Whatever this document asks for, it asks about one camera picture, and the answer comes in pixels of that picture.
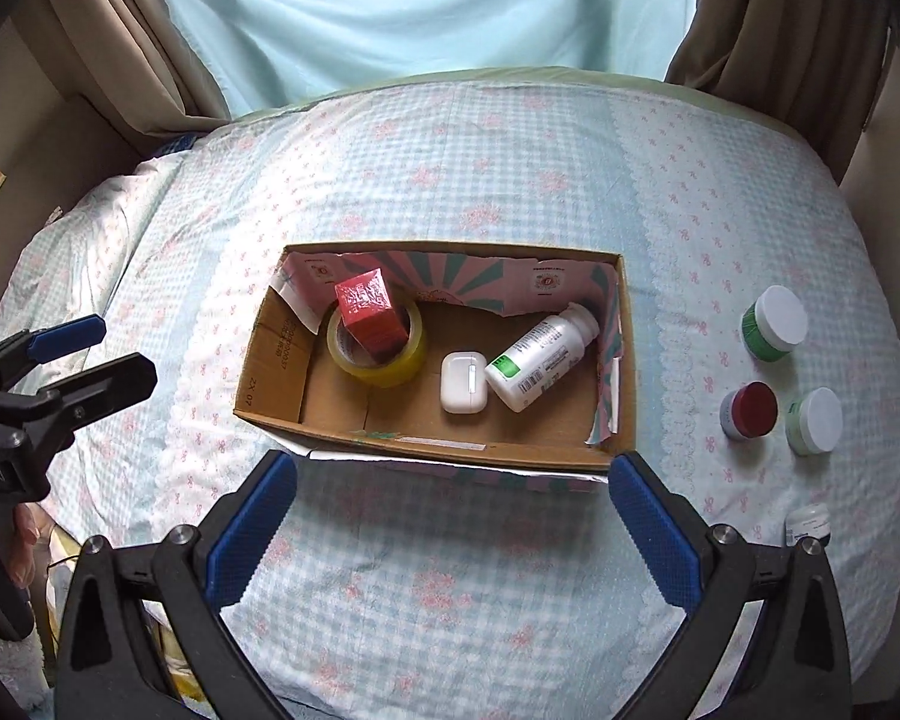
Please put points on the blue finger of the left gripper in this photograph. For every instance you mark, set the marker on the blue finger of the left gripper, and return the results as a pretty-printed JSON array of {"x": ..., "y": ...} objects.
[
  {"x": 22, "y": 352},
  {"x": 41, "y": 424}
]

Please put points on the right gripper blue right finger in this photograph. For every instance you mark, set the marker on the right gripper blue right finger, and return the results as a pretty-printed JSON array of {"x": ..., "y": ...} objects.
[{"x": 796, "y": 662}]

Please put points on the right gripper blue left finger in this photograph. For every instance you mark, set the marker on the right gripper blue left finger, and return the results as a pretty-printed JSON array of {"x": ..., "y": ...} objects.
[{"x": 108, "y": 662}]

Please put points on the black white cream jar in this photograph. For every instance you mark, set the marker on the black white cream jar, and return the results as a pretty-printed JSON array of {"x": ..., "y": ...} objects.
[{"x": 808, "y": 521}]

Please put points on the red lid small jar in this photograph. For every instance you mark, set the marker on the red lid small jar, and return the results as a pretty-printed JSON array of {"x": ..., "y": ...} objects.
[{"x": 750, "y": 412}]

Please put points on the light green jar white lid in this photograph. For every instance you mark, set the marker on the light green jar white lid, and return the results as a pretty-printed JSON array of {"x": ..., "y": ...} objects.
[{"x": 814, "y": 423}]

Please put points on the dark green jar white lid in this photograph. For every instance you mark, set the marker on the dark green jar white lid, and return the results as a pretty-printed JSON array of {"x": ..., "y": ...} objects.
[{"x": 774, "y": 324}]

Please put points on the white pill bottle green label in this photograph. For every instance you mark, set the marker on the white pill bottle green label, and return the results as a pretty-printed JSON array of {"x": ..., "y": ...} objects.
[{"x": 541, "y": 356}]

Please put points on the yellow tape roll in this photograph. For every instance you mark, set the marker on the yellow tape roll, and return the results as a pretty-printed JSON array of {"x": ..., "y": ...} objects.
[{"x": 385, "y": 367}]

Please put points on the white earbuds case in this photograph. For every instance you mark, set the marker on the white earbuds case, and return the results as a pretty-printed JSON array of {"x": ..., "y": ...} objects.
[{"x": 463, "y": 386}]

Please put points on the red rectangular carton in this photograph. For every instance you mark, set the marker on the red rectangular carton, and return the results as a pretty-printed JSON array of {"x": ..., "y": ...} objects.
[{"x": 371, "y": 315}]

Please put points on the person's left hand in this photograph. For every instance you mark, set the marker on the person's left hand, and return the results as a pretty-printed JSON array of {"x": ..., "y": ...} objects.
[{"x": 19, "y": 536}]

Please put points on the white floral pillow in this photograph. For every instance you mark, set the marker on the white floral pillow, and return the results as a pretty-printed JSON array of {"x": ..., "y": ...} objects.
[{"x": 71, "y": 267}]

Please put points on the beige headboard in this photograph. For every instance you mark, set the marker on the beige headboard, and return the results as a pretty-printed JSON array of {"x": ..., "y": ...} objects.
[{"x": 73, "y": 152}]

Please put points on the open cardboard box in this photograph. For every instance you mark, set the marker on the open cardboard box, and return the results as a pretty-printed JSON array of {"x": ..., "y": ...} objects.
[{"x": 471, "y": 297}]

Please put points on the brown left curtain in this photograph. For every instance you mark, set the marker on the brown left curtain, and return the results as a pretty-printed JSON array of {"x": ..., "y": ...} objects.
[{"x": 127, "y": 58}]

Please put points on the brown curtain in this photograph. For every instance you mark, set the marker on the brown curtain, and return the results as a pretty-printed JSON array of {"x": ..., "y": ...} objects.
[
  {"x": 127, "y": 58},
  {"x": 814, "y": 65}
]

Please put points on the light blue hanging sheet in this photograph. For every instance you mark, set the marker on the light blue hanging sheet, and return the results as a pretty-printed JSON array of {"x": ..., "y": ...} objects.
[{"x": 267, "y": 53}]

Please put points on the brown right curtain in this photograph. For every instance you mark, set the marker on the brown right curtain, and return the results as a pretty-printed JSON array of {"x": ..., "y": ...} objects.
[{"x": 814, "y": 65}]

